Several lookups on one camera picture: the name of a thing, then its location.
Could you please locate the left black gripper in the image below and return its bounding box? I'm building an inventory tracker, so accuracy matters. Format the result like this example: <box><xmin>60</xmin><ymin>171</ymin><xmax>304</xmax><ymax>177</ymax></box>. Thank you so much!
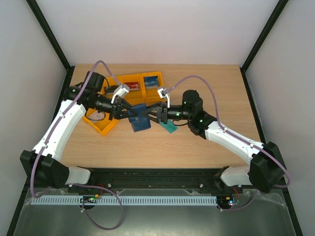
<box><xmin>91</xmin><ymin>96</ymin><xmax>138</xmax><ymax>121</ymax></box>

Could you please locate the blue leather card holder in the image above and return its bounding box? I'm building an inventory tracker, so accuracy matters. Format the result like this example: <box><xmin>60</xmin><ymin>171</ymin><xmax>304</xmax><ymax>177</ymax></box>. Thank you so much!
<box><xmin>128</xmin><ymin>103</ymin><xmax>151</xmax><ymax>132</ymax></box>

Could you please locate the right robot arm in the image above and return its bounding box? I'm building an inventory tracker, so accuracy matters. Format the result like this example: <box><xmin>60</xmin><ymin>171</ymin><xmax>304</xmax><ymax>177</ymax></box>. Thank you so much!
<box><xmin>142</xmin><ymin>89</ymin><xmax>285</xmax><ymax>193</ymax></box>

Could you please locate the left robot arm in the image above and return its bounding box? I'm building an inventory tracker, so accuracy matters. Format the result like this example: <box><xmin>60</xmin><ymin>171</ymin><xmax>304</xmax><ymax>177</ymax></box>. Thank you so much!
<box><xmin>20</xmin><ymin>71</ymin><xmax>138</xmax><ymax>198</ymax></box>

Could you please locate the teal VIP card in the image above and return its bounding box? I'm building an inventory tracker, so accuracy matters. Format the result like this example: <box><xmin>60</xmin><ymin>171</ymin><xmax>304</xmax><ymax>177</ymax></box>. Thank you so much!
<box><xmin>159</xmin><ymin>120</ymin><xmax>178</xmax><ymax>134</ymax></box>

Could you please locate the red cards stack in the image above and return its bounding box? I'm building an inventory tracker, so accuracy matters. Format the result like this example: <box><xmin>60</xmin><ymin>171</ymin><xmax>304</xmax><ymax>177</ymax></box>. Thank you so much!
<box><xmin>126</xmin><ymin>82</ymin><xmax>140</xmax><ymax>91</ymax></box>

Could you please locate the black cards stack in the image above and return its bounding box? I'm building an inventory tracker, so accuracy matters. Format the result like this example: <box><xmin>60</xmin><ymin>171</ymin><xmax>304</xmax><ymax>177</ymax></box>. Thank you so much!
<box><xmin>104</xmin><ymin>85</ymin><xmax>119</xmax><ymax>95</ymax></box>

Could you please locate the white pink cards stack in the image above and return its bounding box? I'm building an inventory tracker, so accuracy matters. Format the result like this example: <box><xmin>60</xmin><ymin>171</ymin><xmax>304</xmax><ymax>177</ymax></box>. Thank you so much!
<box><xmin>87</xmin><ymin>111</ymin><xmax>106</xmax><ymax>122</ymax></box>

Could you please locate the blue cards stack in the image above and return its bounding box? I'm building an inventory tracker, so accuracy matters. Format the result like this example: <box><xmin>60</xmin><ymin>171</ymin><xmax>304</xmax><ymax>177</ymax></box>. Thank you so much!
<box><xmin>144</xmin><ymin>76</ymin><xmax>159</xmax><ymax>89</ymax></box>

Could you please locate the yellow bin middle of row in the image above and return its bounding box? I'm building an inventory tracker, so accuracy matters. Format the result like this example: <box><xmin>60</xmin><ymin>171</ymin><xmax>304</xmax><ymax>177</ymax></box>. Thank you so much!
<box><xmin>121</xmin><ymin>74</ymin><xmax>145</xmax><ymax>105</ymax></box>

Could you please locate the yellow bin of row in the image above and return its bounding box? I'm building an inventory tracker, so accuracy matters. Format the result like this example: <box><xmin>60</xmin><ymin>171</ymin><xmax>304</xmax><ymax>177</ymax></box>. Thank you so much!
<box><xmin>141</xmin><ymin>71</ymin><xmax>164</xmax><ymax>104</ymax></box>
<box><xmin>101</xmin><ymin>77</ymin><xmax>119</xmax><ymax>95</ymax></box>
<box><xmin>121</xmin><ymin>74</ymin><xmax>145</xmax><ymax>105</ymax></box>

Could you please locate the yellow bin right of row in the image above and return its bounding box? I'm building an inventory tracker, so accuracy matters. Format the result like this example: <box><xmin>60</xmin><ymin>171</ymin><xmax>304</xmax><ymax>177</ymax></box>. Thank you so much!
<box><xmin>141</xmin><ymin>71</ymin><xmax>164</xmax><ymax>104</ymax></box>

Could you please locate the separate yellow bin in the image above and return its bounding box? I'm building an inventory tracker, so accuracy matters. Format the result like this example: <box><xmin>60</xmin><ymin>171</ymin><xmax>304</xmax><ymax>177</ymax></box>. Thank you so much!
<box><xmin>83</xmin><ymin>109</ymin><xmax>119</xmax><ymax>136</ymax></box>

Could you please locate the yellow bin leftmost of row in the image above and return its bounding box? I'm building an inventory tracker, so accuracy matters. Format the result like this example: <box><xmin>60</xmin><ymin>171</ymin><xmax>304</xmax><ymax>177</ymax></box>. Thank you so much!
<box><xmin>101</xmin><ymin>77</ymin><xmax>119</xmax><ymax>95</ymax></box>

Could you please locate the left controller board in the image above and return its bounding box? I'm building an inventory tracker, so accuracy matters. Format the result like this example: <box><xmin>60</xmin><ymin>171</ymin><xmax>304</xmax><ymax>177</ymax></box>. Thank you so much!
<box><xmin>79</xmin><ymin>194</ymin><xmax>102</xmax><ymax>204</ymax></box>

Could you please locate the controller board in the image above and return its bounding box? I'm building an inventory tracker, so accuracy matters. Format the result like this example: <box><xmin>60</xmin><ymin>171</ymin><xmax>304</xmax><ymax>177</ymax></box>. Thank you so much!
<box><xmin>79</xmin><ymin>194</ymin><xmax>102</xmax><ymax>204</ymax></box>
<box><xmin>217</xmin><ymin>196</ymin><xmax>240</xmax><ymax>209</ymax></box>

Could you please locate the right controller board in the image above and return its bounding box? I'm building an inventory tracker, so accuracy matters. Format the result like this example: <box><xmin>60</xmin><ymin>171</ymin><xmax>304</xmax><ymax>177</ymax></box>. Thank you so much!
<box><xmin>217</xmin><ymin>196</ymin><xmax>240</xmax><ymax>209</ymax></box>

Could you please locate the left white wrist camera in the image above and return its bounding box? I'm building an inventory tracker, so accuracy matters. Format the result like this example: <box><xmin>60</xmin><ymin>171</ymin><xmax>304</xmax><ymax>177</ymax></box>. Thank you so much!
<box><xmin>111</xmin><ymin>84</ymin><xmax>130</xmax><ymax>104</ymax></box>

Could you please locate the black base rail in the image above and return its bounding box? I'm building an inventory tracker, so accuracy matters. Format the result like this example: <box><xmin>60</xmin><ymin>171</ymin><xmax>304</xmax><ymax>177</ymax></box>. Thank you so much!
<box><xmin>67</xmin><ymin>167</ymin><xmax>243</xmax><ymax>195</ymax></box>

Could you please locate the light blue slotted cable duct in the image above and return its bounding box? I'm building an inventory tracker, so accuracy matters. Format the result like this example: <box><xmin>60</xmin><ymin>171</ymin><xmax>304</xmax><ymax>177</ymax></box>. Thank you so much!
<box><xmin>31</xmin><ymin>195</ymin><xmax>217</xmax><ymax>206</ymax></box>

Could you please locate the left black frame post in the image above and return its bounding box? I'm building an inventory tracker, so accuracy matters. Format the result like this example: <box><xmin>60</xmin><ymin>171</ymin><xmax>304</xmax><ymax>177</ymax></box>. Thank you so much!
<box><xmin>26</xmin><ymin>0</ymin><xmax>72</xmax><ymax>71</ymax></box>

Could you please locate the black frame post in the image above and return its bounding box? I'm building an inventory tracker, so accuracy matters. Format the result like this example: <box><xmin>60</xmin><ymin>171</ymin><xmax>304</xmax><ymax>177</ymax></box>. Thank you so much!
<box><xmin>26</xmin><ymin>0</ymin><xmax>72</xmax><ymax>71</ymax></box>
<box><xmin>240</xmin><ymin>0</ymin><xmax>290</xmax><ymax>72</ymax></box>

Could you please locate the right black frame post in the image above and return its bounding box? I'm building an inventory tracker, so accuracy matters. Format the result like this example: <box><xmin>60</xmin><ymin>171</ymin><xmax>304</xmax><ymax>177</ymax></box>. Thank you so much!
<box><xmin>240</xmin><ymin>0</ymin><xmax>290</xmax><ymax>72</ymax></box>

